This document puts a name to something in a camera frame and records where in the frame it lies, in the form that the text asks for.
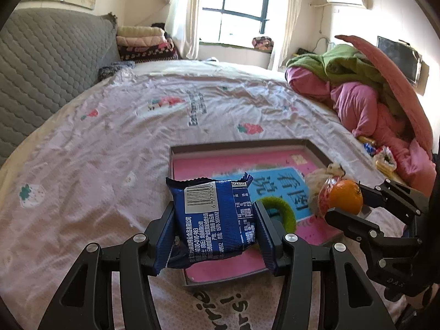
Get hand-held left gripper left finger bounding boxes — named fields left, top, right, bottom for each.
left=38, top=202, right=177, bottom=330

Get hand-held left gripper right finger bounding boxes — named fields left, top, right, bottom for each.
left=254, top=201, right=396, bottom=330

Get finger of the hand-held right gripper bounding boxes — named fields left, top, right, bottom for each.
left=325, top=207, right=383, bottom=248
left=358, top=179, right=408, bottom=210

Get orange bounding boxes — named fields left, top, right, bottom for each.
left=329, top=180, right=364, bottom=215

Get green fuzzy scrunchie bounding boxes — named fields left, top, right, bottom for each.
left=254, top=196, right=298, bottom=232

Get blue snack packet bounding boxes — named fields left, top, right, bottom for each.
left=153, top=172, right=259, bottom=276

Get cream organza scrunchie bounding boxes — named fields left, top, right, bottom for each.
left=305, top=163, right=346, bottom=210

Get pink box lid tray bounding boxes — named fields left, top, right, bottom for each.
left=169, top=138, right=348, bottom=287

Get yellow snack packets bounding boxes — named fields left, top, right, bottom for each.
left=373, top=151, right=396, bottom=172

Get white red frilly scrunchie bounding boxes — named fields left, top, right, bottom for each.
left=376, top=146, right=397, bottom=169

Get small blue yellow packet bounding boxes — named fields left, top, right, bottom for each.
left=357, top=136, right=377, bottom=153

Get pink quilt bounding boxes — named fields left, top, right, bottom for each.
left=285, top=67, right=437, bottom=196

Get salmon pink pad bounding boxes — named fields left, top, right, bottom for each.
left=335, top=34, right=434, bottom=152

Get green blanket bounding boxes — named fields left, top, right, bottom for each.
left=286, top=44, right=406, bottom=117

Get black television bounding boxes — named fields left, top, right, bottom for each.
left=376, top=35, right=423, bottom=86

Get dark blue patterned cloth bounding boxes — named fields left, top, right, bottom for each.
left=98, top=61, right=135, bottom=82

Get dark patterned folded blanket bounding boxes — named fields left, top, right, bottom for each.
left=119, top=43, right=179, bottom=64

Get patterned cushion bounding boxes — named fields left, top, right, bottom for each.
left=252, top=36, right=274, bottom=50

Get white curtain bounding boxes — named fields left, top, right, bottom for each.
left=165, top=0, right=207, bottom=61
left=268, top=0, right=305, bottom=71

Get pink folded blanket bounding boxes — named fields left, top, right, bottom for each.
left=117, top=35, right=172, bottom=47

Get cream folded blanket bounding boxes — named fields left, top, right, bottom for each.
left=117, top=26, right=166, bottom=38

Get dark framed window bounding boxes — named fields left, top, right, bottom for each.
left=199, top=0, right=289, bottom=50

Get grey quilted headboard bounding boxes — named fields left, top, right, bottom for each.
left=0, top=7, right=121, bottom=166

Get white air conditioner hose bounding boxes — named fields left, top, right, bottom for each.
left=309, top=3, right=331, bottom=35

